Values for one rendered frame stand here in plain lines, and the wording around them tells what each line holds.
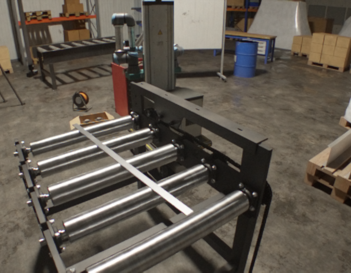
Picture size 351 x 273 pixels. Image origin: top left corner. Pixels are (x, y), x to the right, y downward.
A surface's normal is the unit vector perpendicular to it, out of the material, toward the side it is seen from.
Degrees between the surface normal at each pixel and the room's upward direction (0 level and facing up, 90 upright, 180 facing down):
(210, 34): 90
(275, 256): 0
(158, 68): 90
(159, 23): 90
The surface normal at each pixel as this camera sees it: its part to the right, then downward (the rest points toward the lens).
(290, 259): 0.00, -0.89
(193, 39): 0.20, 0.45
